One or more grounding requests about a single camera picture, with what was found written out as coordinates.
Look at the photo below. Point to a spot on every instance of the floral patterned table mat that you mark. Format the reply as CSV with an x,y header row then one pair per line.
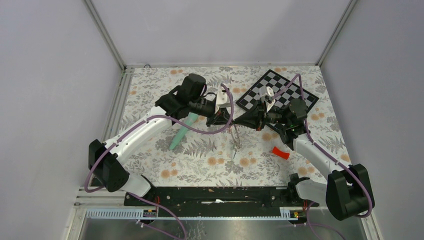
x,y
211,159

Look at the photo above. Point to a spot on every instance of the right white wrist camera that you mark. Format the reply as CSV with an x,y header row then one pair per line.
x,y
266,99

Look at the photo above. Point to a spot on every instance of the metal key holder plate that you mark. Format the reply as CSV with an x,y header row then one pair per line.
x,y
235,136

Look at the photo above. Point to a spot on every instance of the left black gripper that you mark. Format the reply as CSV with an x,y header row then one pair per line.
x,y
222,117

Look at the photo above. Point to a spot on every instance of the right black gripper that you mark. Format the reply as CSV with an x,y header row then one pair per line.
x,y
244,120

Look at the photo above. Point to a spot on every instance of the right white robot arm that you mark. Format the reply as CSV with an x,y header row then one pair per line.
x,y
347,191

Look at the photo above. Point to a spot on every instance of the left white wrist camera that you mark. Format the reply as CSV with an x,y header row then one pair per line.
x,y
222,100

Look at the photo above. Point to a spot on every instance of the mint green plastic stick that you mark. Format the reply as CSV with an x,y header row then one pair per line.
x,y
190,120

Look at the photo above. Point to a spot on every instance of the white slotted cable duct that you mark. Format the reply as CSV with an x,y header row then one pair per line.
x,y
151,214

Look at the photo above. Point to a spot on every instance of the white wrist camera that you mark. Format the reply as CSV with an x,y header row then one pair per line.
x,y
222,100
266,99

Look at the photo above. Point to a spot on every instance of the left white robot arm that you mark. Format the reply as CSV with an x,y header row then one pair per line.
x,y
106,159

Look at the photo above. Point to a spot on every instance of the red curved plastic piece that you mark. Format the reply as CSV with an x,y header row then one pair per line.
x,y
282,154

